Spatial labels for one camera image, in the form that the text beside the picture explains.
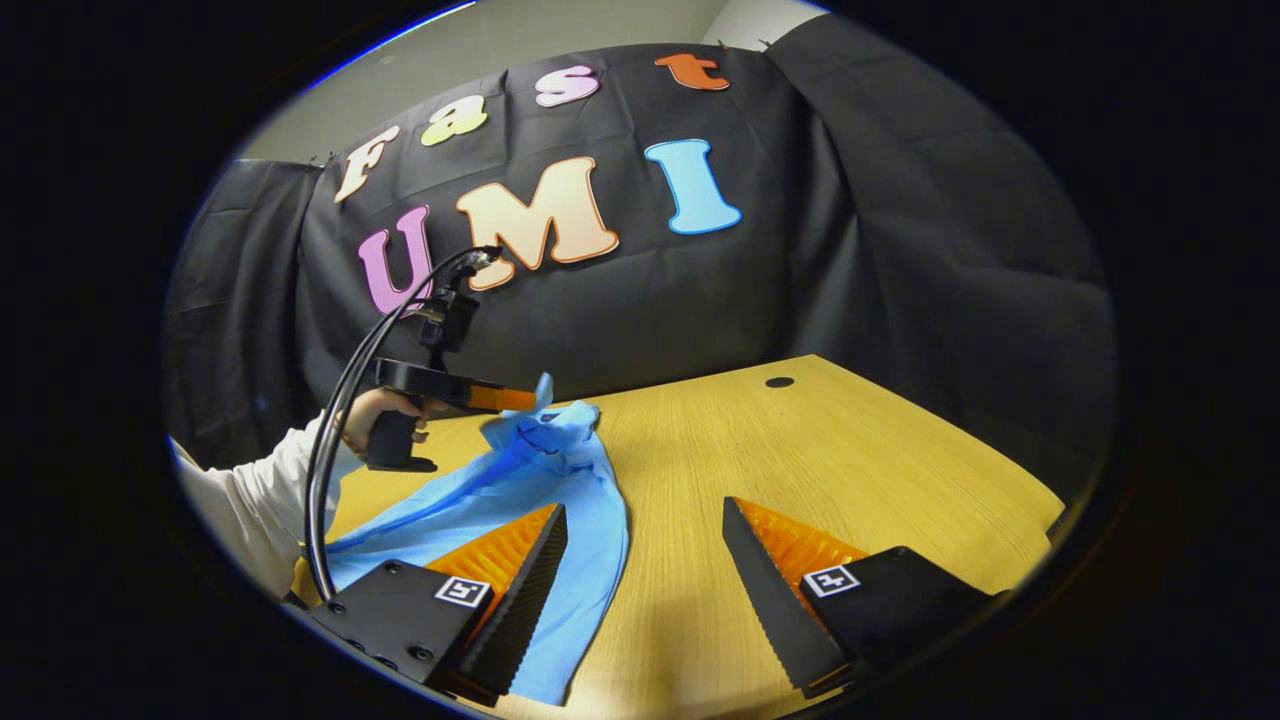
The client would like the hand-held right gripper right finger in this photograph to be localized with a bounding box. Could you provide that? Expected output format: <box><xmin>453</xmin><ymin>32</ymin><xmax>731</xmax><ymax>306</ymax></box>
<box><xmin>720</xmin><ymin>496</ymin><xmax>1011</xmax><ymax>701</ymax></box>

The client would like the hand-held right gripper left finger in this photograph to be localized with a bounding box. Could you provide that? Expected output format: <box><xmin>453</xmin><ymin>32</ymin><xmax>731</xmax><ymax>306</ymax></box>
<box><xmin>305</xmin><ymin>503</ymin><xmax>569</xmax><ymax>709</ymax></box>

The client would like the light blue polo T-shirt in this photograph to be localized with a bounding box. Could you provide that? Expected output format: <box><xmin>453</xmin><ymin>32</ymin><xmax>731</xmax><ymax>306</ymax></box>
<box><xmin>325</xmin><ymin>372</ymin><xmax>632</xmax><ymax>707</ymax></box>

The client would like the black backdrop cloth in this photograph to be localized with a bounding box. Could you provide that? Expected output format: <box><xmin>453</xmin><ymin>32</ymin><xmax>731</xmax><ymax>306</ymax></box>
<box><xmin>163</xmin><ymin>15</ymin><xmax>1117</xmax><ymax>501</ymax></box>

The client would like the black cable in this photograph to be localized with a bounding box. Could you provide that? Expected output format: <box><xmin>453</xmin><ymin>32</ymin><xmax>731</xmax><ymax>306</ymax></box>
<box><xmin>302</xmin><ymin>244</ymin><xmax>503</xmax><ymax>603</ymax></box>

